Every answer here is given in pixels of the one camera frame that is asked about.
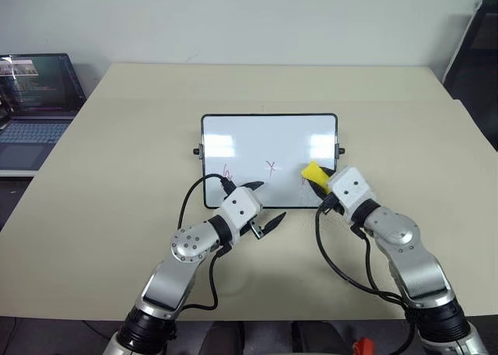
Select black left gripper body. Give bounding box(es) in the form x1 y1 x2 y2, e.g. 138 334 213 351
237 213 266 241

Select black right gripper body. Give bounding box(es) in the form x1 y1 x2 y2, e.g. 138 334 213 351
317 193 346 216

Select yellow eraser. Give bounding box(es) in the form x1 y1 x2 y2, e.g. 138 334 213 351
300 160 330 189

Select black-framed whiteboard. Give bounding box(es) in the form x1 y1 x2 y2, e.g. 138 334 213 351
192 112 347 210

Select small red object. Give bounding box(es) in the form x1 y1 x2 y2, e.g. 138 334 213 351
352 336 376 355

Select grey open laptop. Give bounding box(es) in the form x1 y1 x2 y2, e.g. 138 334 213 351
0 52 88 172

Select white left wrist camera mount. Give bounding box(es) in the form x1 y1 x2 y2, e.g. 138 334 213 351
212 187 263 243

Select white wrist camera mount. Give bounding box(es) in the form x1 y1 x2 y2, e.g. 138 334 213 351
326 166 378 226
212 187 263 243

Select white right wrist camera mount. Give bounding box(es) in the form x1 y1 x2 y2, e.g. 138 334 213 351
326 166 378 226

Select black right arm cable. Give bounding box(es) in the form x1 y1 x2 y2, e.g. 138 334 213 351
314 204 414 355

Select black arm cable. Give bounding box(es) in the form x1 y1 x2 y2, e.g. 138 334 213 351
314 204 414 355
177 174 237 311

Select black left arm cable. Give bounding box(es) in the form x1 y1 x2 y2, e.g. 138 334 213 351
177 174 237 311

